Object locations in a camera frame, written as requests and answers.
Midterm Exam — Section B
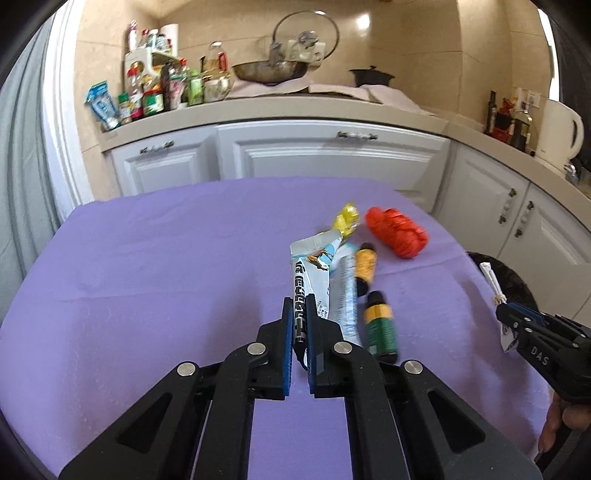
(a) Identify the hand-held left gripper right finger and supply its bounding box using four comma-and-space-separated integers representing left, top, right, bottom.
305, 295, 543, 480

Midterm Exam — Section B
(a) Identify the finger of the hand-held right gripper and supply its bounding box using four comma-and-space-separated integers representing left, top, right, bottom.
495, 306, 579, 354
505, 302, 591, 343

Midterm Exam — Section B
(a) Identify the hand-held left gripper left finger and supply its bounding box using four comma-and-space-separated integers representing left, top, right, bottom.
59, 295, 296, 480

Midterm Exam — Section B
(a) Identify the trash bin with black bag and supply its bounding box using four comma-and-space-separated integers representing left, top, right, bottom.
466, 251, 539, 319

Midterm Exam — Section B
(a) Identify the white sachet black print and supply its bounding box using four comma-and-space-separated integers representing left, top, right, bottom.
479, 261, 519, 354

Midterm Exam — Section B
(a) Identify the white squeezed tube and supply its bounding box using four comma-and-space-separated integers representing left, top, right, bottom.
329, 244, 362, 346

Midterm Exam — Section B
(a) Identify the brown bottle green label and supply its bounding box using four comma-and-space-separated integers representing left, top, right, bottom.
363, 291, 399, 362

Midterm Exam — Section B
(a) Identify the light blue snack wrapper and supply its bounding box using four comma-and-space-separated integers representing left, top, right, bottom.
290, 230, 345, 370

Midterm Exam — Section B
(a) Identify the brown bottle yellow label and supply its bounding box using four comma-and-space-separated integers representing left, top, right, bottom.
353, 242, 378, 297

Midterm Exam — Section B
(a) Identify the yellow snack wrapper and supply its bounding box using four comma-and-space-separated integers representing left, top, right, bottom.
333, 202, 361, 241

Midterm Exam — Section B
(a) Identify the red plastic bag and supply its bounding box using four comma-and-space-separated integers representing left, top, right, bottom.
365, 207, 429, 259

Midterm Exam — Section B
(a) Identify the person's right hand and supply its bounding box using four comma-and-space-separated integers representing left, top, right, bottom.
537, 391, 591, 462

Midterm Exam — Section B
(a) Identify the purple tablecloth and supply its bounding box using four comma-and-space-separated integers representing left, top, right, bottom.
0, 178, 555, 480

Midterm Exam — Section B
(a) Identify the wide white drawer front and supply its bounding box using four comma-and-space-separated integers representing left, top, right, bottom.
215, 121, 451, 213

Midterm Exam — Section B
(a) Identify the clear bottle dark sauce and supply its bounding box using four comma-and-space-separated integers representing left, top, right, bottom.
510, 104, 534, 153

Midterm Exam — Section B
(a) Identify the white electric kettle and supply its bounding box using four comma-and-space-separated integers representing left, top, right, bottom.
536, 98, 585, 169

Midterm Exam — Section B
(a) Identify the red black sauce container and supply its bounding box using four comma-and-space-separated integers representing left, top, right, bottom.
493, 98, 515, 141

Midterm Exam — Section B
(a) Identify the small white cabinet door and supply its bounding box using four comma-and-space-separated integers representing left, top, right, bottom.
108, 134, 218, 197

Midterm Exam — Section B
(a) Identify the white cloth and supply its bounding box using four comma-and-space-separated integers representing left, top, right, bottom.
355, 84, 435, 116
226, 76, 361, 99

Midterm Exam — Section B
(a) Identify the steel wok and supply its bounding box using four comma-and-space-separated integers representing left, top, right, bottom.
231, 44, 310, 86

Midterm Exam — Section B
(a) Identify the black pot with lid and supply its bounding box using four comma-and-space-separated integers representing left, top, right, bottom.
348, 65, 395, 88

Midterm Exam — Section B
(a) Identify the cluster of condiment bottles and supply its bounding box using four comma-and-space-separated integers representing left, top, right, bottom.
117, 19, 234, 125

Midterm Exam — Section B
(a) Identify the blue seasoning packet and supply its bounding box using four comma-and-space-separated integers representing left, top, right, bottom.
84, 80, 120, 132

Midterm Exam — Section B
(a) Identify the glass pot lid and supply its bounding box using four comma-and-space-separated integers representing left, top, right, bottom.
271, 10, 340, 63

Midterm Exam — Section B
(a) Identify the white spice rack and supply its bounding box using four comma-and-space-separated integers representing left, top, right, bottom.
124, 48, 178, 93

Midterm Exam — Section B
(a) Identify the paper towel roll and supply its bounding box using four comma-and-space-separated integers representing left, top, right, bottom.
159, 23, 180, 54

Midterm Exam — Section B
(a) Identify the white door frame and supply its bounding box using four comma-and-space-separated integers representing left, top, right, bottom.
44, 0, 100, 208

